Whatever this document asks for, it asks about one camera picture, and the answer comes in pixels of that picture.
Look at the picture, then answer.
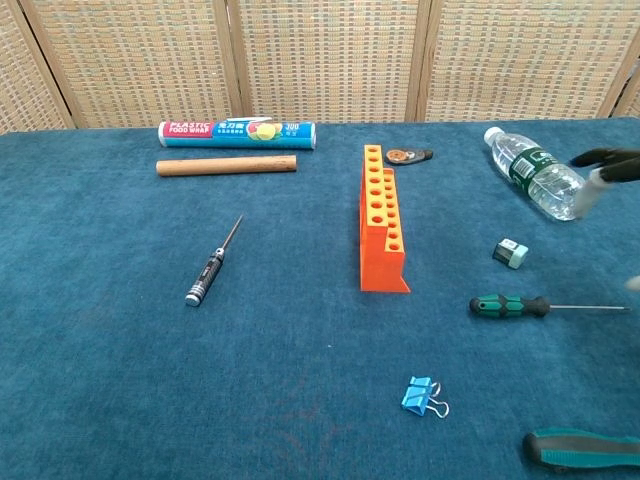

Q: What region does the black precision screwdriver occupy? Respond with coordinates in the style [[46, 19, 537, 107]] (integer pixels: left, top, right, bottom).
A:
[[184, 214, 245, 308]]

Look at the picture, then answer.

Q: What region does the clear plastic water bottle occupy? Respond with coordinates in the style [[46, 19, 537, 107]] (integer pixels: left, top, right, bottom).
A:
[[482, 126, 587, 222]]

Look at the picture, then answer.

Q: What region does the orange tool holder block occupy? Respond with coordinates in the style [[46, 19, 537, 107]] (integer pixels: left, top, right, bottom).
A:
[[358, 144, 412, 294]]

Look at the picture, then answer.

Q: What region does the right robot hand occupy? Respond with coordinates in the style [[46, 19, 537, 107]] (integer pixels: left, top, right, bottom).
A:
[[569, 147, 640, 221]]

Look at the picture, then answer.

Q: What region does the wooden rolling pin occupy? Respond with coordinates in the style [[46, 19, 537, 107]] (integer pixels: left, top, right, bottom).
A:
[[155, 154, 298, 178]]

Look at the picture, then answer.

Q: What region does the green black thin screwdriver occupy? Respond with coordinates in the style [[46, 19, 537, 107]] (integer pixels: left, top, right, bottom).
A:
[[468, 293, 632, 321]]

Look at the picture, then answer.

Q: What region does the plastic food wrap box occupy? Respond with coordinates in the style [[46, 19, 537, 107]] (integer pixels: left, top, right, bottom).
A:
[[158, 118, 318, 149]]

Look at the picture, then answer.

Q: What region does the woven bamboo folding screen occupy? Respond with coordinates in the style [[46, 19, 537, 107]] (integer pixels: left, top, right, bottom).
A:
[[0, 0, 640, 134]]

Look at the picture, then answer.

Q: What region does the teal-handled tool grip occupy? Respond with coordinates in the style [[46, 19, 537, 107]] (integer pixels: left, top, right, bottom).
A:
[[522, 428, 640, 475]]

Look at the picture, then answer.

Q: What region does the blue binder clip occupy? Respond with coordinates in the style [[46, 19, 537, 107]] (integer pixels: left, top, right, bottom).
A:
[[399, 375, 450, 419]]

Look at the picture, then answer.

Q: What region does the black orange tape measure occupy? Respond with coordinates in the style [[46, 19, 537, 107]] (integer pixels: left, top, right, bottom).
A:
[[385, 147, 434, 167]]

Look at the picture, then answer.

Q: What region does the blue table cloth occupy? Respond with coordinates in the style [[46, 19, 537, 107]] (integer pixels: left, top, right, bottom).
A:
[[0, 115, 640, 480]]

